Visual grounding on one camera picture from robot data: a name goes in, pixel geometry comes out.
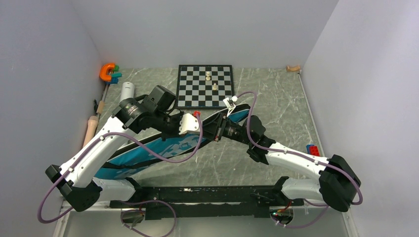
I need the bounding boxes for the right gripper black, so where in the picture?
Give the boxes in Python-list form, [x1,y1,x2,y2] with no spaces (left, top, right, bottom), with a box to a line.
[199,112,253,146]

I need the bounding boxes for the white shuttlecock tube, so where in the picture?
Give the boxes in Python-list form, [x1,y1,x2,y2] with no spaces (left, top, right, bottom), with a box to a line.
[119,82,135,102]

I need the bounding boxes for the blue racket bag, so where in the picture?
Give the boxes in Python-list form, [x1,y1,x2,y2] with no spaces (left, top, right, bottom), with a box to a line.
[95,103,252,180]

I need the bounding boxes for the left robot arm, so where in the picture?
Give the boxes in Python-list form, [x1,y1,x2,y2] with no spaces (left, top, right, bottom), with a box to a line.
[46,85,182,212]

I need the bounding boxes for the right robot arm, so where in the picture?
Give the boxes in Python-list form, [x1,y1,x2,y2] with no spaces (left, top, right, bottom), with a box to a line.
[204,114,363,212]

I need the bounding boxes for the black white chessboard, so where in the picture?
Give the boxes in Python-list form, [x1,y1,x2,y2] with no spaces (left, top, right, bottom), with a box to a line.
[176,65,235,110]

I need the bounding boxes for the teal green toy blocks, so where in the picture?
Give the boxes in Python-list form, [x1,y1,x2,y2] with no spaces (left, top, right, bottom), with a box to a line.
[109,65,122,84]

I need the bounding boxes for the orange C-shaped toy block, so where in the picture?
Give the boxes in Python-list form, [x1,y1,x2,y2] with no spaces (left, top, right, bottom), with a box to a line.
[99,63,116,82]

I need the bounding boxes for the red blue toy bricks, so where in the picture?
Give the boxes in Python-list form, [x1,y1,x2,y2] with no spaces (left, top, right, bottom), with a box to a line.
[306,144,321,157]

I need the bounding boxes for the small wooden arch block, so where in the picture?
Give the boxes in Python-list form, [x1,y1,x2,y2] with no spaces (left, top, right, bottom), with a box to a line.
[286,65,301,72]

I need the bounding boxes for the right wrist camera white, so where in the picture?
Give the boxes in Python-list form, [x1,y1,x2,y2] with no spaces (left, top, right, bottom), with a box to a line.
[223,96,238,117]

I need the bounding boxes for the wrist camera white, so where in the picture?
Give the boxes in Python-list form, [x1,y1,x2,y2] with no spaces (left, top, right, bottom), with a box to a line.
[179,113,200,135]
[223,96,238,117]

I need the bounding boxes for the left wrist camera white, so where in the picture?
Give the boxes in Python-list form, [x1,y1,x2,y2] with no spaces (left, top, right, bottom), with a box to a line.
[179,113,200,135]

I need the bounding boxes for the beige cylinder handle tool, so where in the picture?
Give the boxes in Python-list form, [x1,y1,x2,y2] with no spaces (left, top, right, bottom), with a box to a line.
[83,100,104,147]

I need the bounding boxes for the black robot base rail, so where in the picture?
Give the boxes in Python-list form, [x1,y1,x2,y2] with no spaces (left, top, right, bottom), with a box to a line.
[110,185,304,220]

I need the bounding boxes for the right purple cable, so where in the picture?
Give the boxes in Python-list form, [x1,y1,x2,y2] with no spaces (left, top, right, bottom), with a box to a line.
[235,91,363,230]

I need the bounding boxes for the aluminium frame rail left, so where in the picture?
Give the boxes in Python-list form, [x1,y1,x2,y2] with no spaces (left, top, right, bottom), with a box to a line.
[52,200,77,237]

